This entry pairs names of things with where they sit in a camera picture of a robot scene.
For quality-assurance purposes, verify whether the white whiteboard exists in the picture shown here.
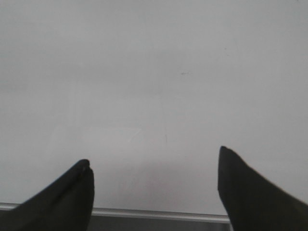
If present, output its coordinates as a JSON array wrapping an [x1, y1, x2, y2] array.
[[0, 0, 308, 215]]

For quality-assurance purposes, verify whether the grey aluminium whiteboard frame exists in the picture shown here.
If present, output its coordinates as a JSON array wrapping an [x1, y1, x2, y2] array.
[[0, 199, 233, 231]]

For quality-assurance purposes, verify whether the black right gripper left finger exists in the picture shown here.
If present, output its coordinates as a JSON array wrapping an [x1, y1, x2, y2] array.
[[0, 159, 94, 231]]

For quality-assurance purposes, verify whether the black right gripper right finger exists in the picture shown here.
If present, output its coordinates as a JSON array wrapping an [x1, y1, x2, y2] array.
[[218, 146, 308, 231]]

